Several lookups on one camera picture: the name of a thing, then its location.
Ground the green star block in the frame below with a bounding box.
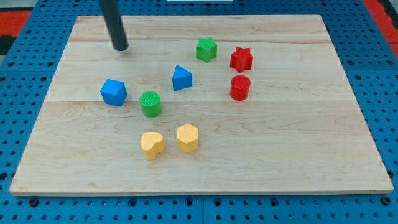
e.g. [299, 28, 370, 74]
[196, 37, 218, 63]

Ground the red star block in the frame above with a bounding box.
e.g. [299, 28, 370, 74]
[229, 47, 254, 72]

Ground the yellow hexagon block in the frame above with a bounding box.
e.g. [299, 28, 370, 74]
[177, 124, 198, 153]

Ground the light wooden board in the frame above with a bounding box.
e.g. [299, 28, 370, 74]
[9, 14, 393, 197]

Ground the blue triangular prism block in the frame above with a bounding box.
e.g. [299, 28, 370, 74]
[172, 65, 192, 91]

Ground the green cylinder block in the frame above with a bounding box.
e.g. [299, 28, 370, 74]
[139, 91, 162, 118]

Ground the red cylinder block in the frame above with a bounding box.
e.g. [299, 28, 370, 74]
[229, 75, 251, 101]

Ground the yellow heart block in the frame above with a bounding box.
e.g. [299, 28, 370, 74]
[141, 132, 165, 161]

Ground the blue cube block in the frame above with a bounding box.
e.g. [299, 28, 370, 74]
[100, 79, 127, 106]

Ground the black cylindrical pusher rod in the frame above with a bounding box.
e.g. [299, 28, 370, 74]
[99, 0, 129, 51]

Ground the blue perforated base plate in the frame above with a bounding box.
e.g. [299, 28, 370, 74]
[1, 1, 397, 223]

